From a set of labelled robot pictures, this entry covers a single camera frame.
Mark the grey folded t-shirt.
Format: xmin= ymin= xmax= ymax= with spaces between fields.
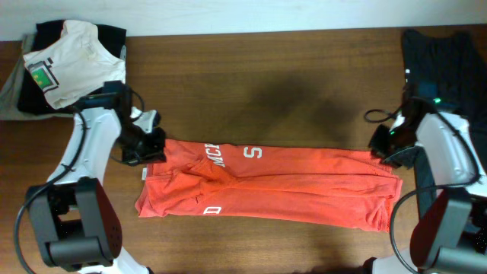
xmin=1 ymin=57 xmax=72 ymax=120

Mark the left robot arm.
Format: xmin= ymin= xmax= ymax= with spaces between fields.
xmin=18 ymin=81 xmax=166 ymax=273

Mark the white folded t-shirt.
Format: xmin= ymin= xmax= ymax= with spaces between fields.
xmin=23 ymin=20 xmax=126 ymax=109

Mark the black unfolded shirt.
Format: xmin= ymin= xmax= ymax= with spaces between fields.
xmin=401 ymin=29 xmax=486 ymax=167

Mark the red soccer t-shirt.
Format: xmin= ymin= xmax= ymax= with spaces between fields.
xmin=135 ymin=139 xmax=403 ymax=232

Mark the black folded t-shirt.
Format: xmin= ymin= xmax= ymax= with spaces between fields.
xmin=18 ymin=20 xmax=126 ymax=115

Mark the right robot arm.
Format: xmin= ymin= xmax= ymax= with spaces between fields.
xmin=368 ymin=84 xmax=486 ymax=273

